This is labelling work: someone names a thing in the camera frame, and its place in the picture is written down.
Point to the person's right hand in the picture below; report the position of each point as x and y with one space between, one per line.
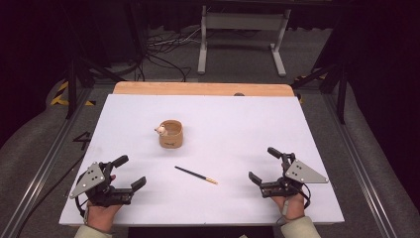
294 206

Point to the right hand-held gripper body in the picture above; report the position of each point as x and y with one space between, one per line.
303 175

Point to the white metal stand frame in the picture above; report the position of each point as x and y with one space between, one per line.
244 21

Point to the black tape mark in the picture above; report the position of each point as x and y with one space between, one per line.
83 139

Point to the dark round knob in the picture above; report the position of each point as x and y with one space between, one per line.
238 94

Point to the aluminium rail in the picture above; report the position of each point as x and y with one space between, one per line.
43 165
360 158

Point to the black pencil with gold tip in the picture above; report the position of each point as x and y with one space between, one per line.
194 174

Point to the wooden table top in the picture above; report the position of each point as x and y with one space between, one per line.
198 88

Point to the person's left hand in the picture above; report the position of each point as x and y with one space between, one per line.
100 216

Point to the yellow black floor tape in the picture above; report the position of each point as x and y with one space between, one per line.
59 97
310 77

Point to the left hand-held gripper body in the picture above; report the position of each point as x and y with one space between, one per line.
89 180

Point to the white table board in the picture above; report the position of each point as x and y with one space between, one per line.
218 132

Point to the black metal stand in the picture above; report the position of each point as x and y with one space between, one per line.
72 86
341 92

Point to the wooden pen holder with figurine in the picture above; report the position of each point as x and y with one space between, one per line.
171 137

